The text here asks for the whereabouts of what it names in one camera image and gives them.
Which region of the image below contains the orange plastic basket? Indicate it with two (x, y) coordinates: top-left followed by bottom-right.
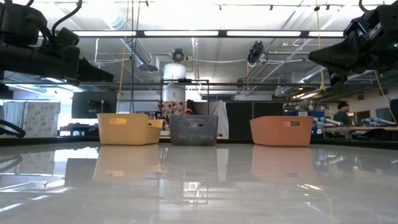
(249, 115), (315, 147)

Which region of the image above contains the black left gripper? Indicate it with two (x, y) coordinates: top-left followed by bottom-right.
(0, 43), (114, 87)

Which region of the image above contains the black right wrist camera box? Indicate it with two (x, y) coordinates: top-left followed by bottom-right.
(343, 17), (385, 43)

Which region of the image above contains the yellow plastic basket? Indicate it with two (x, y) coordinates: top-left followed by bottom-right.
(96, 113), (164, 146)

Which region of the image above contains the floral curtain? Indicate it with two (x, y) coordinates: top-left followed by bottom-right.
(24, 101), (61, 137)

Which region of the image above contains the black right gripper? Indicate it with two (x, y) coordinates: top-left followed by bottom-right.
(308, 32), (398, 87)

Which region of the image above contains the grey plastic basket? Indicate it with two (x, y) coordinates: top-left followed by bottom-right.
(169, 114), (220, 147)

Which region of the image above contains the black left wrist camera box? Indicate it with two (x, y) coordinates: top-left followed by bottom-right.
(55, 27), (80, 48)

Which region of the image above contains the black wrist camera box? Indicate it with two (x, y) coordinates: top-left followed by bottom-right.
(343, 17), (385, 43)
(55, 27), (80, 48)

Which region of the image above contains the white light panel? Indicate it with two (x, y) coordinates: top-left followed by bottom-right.
(144, 30), (220, 37)
(308, 30), (345, 37)
(226, 30), (302, 37)
(72, 30), (137, 37)

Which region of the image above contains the wooden bench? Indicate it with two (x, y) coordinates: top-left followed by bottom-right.
(323, 126), (398, 132)

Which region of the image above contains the thick black cable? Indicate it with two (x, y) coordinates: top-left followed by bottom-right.
(0, 119), (27, 139)

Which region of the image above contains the white cylinder tank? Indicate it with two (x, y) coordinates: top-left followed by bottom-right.
(162, 63), (187, 103)

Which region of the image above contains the brown patterned cloth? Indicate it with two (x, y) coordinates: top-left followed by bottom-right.
(156, 101), (188, 121)

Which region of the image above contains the black cabinet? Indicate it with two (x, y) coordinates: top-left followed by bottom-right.
(225, 101), (285, 141)

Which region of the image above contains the white curtain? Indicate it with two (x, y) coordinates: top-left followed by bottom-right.
(2, 101), (26, 131)

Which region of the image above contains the blue cabinet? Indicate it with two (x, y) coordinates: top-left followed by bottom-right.
(283, 109), (325, 139)

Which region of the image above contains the silver spiral duct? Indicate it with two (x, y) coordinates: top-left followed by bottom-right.
(123, 37), (159, 72)

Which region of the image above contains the black wall panel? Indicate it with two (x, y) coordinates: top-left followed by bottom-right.
(72, 91), (118, 119)

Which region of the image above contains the yellow hanging cable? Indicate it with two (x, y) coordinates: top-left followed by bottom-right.
(315, 6), (326, 93)
(116, 0), (130, 114)
(373, 70), (398, 124)

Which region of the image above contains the silver ventilation duct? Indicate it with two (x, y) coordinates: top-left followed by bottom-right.
(275, 65), (374, 97)

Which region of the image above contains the black light bar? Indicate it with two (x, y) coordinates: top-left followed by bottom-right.
(37, 29), (349, 39)

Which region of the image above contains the person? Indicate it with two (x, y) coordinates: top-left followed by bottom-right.
(333, 100), (354, 127)

